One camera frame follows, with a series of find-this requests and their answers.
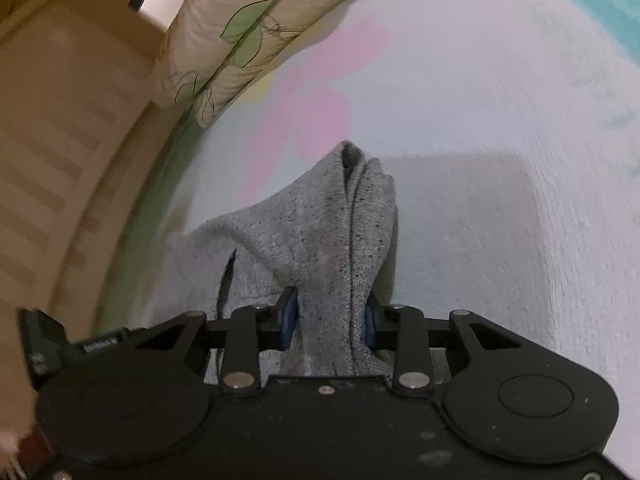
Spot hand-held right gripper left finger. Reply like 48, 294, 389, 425
134, 286, 301, 397

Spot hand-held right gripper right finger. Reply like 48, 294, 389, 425
363, 297, 522, 396

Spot grey pants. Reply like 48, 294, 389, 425
150, 141, 401, 379

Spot green bed sheet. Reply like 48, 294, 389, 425
95, 95, 221, 333

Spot printed fuzzy blanket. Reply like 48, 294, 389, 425
145, 0, 640, 466

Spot floral cream pillow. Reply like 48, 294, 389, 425
154, 0, 399, 129

